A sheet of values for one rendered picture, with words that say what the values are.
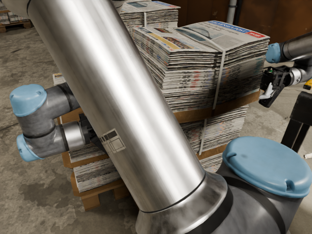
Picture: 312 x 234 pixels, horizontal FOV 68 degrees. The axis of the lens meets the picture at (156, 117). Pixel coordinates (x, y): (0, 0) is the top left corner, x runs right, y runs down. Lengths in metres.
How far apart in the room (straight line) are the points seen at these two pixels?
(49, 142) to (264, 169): 0.49
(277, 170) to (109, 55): 0.25
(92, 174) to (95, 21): 1.18
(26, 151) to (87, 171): 0.72
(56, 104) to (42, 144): 0.10
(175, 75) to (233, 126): 0.40
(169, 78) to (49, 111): 0.31
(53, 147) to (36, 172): 1.28
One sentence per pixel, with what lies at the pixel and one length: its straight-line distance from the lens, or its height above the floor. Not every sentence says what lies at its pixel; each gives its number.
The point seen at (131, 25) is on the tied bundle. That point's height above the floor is 1.01.
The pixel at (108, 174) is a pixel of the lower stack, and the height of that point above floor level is 0.25.
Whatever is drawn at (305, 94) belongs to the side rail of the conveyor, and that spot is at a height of 0.80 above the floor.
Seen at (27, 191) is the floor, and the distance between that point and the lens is 1.81.
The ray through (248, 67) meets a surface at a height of 0.99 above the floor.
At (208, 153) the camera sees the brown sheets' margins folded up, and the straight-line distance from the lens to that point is 0.96.
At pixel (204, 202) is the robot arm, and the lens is 0.24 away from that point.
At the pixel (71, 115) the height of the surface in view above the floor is 0.60.
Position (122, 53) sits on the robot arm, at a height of 1.20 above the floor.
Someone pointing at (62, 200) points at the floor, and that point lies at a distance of 1.67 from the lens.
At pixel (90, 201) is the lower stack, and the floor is 0.07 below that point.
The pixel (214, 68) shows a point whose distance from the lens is 0.71.
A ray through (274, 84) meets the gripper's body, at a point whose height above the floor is 0.87.
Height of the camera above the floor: 1.27
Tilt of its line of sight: 34 degrees down
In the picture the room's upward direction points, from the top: straight up
